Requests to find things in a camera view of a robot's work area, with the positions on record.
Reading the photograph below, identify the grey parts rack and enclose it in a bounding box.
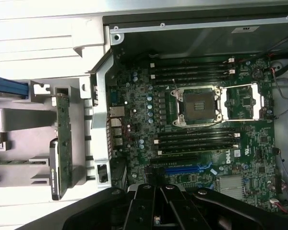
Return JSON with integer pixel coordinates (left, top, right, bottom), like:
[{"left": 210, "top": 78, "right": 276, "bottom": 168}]
[{"left": 0, "top": 76, "right": 94, "bottom": 204}]

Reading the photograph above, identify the silver chipset heatsink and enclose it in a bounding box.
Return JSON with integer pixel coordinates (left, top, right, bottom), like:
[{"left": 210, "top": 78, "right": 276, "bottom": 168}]
[{"left": 217, "top": 176, "right": 246, "bottom": 200}]

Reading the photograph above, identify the CPU socket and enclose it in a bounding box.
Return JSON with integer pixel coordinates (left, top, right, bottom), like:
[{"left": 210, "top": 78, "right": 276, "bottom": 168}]
[{"left": 170, "top": 86, "right": 225, "bottom": 127}]

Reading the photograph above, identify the blue serial port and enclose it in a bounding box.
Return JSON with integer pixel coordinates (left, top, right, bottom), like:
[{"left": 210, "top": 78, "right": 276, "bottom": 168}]
[{"left": 110, "top": 87, "right": 119, "bottom": 106}]

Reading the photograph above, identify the black open PC case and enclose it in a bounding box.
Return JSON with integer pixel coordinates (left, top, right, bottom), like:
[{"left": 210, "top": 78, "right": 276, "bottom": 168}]
[{"left": 72, "top": 14, "right": 288, "bottom": 218}]

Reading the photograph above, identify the blue disk caddy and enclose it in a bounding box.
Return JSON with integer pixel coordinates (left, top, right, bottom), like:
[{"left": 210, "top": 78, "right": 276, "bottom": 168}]
[{"left": 0, "top": 74, "right": 29, "bottom": 100}]

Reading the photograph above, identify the thin metal locking lever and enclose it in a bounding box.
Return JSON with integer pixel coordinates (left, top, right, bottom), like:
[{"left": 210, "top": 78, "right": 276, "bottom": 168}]
[{"left": 171, "top": 78, "right": 183, "bottom": 101}]

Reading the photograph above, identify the blue expansion slot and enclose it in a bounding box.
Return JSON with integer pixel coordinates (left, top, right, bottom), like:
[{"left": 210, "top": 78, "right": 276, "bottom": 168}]
[{"left": 165, "top": 166, "right": 204, "bottom": 175}]

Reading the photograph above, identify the green RAM stick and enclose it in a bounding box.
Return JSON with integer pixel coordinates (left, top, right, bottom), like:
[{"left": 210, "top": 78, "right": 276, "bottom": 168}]
[{"left": 0, "top": 157, "right": 31, "bottom": 166}]

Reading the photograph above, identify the green motherboard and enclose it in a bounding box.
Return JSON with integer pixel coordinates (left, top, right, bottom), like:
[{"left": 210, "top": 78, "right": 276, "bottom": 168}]
[{"left": 108, "top": 54, "right": 283, "bottom": 209}]

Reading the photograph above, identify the silver ethernet port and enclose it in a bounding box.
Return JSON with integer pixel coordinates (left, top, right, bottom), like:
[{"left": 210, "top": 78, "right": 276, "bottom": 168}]
[{"left": 109, "top": 106, "right": 125, "bottom": 118}]

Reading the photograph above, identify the metal socket cover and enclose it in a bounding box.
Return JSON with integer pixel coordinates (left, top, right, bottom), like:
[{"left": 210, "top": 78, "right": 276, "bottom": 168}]
[{"left": 220, "top": 82, "right": 266, "bottom": 122}]

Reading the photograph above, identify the black expansion slot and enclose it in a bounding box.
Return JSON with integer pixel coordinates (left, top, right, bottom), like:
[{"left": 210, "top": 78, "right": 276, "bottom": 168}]
[{"left": 150, "top": 155, "right": 199, "bottom": 164}]

